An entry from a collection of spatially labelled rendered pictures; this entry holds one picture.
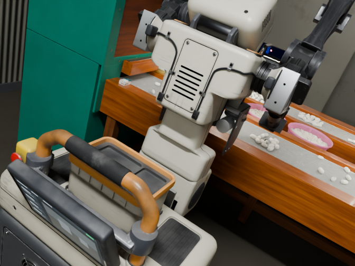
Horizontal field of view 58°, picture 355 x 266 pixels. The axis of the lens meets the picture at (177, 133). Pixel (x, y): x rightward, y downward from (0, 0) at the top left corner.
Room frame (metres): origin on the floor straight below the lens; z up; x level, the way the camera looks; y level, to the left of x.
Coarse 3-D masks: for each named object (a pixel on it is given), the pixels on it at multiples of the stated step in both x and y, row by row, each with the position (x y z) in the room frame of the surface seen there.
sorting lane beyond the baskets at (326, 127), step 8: (288, 112) 2.12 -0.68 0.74; (296, 112) 2.18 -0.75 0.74; (312, 120) 2.13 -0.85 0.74; (320, 120) 2.19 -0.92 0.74; (320, 128) 2.01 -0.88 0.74; (328, 128) 2.07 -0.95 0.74; (336, 128) 2.13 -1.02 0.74; (336, 136) 1.96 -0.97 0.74; (344, 136) 2.02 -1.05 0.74; (352, 136) 2.08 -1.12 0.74
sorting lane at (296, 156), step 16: (144, 80) 1.78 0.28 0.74; (160, 80) 1.87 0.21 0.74; (224, 112) 1.70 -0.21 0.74; (256, 128) 1.63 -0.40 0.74; (256, 144) 1.43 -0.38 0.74; (288, 144) 1.56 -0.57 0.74; (288, 160) 1.37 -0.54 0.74; (304, 160) 1.43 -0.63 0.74; (320, 160) 1.49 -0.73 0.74; (320, 176) 1.31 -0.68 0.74; (336, 176) 1.37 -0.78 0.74; (352, 176) 1.44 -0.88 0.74; (352, 192) 1.27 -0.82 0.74
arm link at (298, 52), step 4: (296, 48) 0.94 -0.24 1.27; (300, 48) 0.95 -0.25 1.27; (304, 48) 0.95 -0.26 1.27; (292, 52) 0.92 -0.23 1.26; (296, 52) 0.92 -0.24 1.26; (300, 52) 0.92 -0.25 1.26; (304, 52) 0.93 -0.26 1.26; (308, 52) 0.94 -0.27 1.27; (312, 52) 0.94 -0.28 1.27; (288, 56) 0.91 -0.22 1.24; (292, 56) 0.90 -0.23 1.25; (296, 56) 0.91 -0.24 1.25; (300, 56) 0.91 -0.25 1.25; (304, 56) 0.91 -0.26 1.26; (308, 56) 0.91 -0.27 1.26; (312, 56) 0.92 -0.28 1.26; (304, 60) 0.90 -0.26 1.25; (308, 60) 0.90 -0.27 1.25
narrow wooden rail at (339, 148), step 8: (288, 120) 1.93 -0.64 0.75; (296, 120) 1.93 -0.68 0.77; (328, 136) 1.84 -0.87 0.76; (336, 144) 1.82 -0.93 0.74; (344, 144) 1.81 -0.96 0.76; (352, 144) 1.84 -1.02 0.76; (336, 152) 1.81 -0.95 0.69; (344, 152) 1.80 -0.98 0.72; (352, 152) 1.79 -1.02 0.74; (352, 160) 1.78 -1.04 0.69
